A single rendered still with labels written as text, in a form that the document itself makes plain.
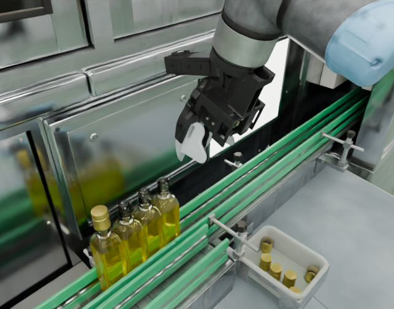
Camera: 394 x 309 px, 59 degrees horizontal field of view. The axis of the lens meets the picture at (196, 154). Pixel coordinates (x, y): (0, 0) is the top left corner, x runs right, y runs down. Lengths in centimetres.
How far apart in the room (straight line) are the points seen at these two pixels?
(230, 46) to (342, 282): 92
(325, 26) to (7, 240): 78
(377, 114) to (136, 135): 101
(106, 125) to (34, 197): 23
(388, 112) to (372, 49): 121
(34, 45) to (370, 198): 127
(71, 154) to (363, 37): 64
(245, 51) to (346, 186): 119
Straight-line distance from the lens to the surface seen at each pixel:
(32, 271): 101
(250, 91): 45
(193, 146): 54
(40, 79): 76
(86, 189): 89
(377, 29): 35
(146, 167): 98
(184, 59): 51
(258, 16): 40
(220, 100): 48
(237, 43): 42
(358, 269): 126
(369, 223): 143
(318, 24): 36
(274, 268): 110
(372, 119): 158
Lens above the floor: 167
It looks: 35 degrees down
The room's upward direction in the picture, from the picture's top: straight up
